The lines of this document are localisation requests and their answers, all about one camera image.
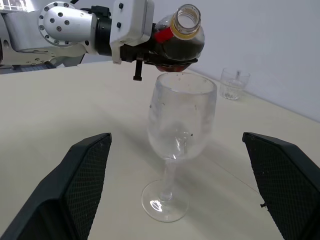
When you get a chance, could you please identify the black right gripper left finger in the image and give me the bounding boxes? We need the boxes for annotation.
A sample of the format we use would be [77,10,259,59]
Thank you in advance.
[0,132,113,240]

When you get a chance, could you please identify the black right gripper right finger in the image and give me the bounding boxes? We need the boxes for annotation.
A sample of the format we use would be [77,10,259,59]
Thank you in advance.
[241,131,320,240]

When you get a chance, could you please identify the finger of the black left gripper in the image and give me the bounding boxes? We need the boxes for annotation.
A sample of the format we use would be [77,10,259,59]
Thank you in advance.
[151,22,166,54]
[144,53,199,69]

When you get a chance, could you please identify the clear bottle with dark drink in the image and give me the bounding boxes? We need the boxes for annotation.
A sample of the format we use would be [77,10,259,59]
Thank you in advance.
[149,3,207,74]

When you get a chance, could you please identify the clear wine glass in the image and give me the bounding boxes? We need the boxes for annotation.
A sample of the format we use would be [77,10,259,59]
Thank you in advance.
[141,72,218,224]

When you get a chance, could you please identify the clear glass tumbler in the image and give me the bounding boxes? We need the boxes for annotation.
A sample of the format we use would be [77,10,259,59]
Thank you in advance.
[219,67,251,101]

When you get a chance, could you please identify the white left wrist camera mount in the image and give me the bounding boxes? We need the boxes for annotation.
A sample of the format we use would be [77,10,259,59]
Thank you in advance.
[109,0,155,65]

